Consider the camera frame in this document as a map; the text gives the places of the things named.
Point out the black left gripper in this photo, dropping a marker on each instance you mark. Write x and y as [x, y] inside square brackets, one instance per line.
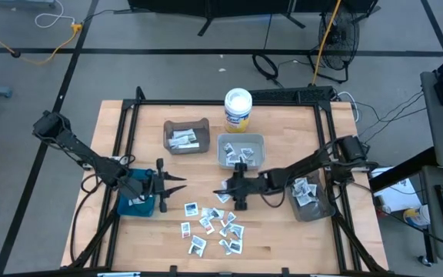
[154, 184]

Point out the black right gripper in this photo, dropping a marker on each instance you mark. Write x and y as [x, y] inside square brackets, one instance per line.
[244, 184]

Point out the white first aid packet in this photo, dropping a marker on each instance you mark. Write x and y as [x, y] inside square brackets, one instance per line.
[231, 217]
[250, 162]
[208, 212]
[219, 213]
[311, 189]
[301, 192]
[247, 152]
[304, 200]
[223, 198]
[197, 246]
[231, 162]
[297, 184]

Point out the white packet blue label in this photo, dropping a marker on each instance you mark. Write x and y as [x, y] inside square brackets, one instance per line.
[229, 148]
[224, 184]
[191, 209]

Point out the green striped bandage wrapper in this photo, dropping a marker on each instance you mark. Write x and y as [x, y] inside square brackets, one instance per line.
[190, 146]
[176, 142]
[188, 139]
[185, 134]

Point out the white packet orange label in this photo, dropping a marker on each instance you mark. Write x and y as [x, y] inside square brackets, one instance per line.
[206, 225]

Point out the white packet black triangle print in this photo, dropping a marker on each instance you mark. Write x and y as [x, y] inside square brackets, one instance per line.
[237, 231]
[235, 245]

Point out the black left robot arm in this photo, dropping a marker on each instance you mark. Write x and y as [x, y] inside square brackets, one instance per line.
[87, 155]

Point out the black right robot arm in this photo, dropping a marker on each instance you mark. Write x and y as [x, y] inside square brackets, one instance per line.
[306, 165]

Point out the teal plastic bin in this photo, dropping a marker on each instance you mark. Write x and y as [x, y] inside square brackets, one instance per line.
[146, 209]

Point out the light grey plastic bin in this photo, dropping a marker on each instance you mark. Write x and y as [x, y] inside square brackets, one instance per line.
[258, 140]

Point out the dark grey plastic bin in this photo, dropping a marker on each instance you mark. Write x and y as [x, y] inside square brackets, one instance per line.
[317, 213]
[205, 134]

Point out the white drug facts packet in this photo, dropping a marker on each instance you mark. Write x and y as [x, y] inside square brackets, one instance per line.
[224, 246]

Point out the Lysol wipes canister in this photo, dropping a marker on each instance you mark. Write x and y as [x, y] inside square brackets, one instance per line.
[238, 105]

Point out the black perforated power box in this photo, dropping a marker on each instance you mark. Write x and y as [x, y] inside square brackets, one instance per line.
[283, 94]

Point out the black backdrop stand leg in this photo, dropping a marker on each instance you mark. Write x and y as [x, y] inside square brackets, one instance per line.
[206, 27]
[296, 22]

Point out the white cardboard box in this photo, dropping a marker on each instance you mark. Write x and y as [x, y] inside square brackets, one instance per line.
[398, 196]

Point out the black desk crossbar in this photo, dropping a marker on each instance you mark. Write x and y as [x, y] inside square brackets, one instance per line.
[398, 173]

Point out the black curtain backdrop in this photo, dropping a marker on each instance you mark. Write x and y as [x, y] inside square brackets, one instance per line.
[244, 5]

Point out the black floor fan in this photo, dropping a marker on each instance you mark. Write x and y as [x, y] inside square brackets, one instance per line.
[344, 38]

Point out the white yellow wipes tub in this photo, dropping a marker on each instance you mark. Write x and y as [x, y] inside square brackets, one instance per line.
[417, 215]

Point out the desk caster wheel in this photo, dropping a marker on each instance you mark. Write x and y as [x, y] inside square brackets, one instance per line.
[424, 261]

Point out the grey equipment base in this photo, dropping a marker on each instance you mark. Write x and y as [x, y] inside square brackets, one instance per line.
[21, 3]

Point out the black aluminium table frame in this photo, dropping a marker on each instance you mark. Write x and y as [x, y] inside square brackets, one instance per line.
[206, 102]

